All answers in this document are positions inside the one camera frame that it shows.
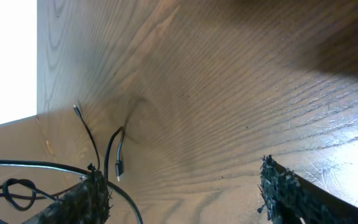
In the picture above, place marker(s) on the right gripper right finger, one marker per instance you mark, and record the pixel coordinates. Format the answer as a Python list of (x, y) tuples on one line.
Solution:
[(289, 198)]

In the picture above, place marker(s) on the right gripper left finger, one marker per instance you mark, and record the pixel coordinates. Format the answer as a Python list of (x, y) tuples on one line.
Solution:
[(88, 202)]

